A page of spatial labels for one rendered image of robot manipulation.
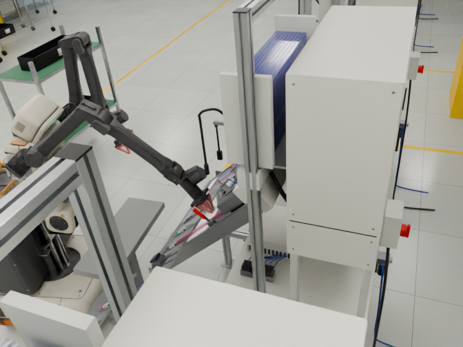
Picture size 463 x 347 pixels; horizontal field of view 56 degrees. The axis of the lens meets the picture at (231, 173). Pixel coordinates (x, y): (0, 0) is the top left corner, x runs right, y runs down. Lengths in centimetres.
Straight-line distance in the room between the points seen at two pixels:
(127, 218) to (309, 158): 145
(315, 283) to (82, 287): 137
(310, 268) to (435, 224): 151
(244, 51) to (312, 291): 120
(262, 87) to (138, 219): 147
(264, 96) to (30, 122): 122
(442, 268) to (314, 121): 202
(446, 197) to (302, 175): 240
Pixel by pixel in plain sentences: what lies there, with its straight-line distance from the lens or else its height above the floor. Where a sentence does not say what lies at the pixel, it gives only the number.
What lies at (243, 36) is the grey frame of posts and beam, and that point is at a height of 183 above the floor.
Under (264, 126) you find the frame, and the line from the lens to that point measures 135.
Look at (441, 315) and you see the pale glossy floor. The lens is 291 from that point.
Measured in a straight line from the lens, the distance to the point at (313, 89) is 127.
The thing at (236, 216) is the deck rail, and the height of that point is 114.
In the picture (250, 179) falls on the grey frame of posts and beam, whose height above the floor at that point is 135.
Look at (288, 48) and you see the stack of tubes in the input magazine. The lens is 164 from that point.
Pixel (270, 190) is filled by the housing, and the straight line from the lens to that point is 162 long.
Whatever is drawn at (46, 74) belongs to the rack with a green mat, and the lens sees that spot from 390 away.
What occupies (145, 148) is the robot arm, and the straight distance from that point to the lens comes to 186.
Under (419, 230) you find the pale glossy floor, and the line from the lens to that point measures 338.
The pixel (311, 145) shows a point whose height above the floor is 149.
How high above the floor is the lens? 222
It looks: 35 degrees down
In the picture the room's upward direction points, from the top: 6 degrees counter-clockwise
